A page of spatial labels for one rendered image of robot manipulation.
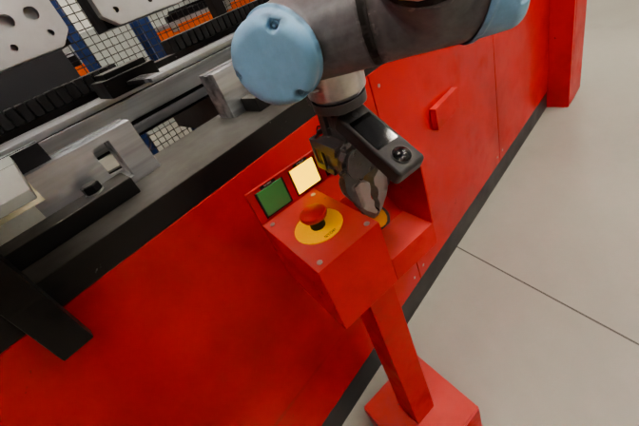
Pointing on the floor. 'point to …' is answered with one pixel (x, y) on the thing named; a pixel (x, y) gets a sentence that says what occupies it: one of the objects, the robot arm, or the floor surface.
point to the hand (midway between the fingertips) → (377, 212)
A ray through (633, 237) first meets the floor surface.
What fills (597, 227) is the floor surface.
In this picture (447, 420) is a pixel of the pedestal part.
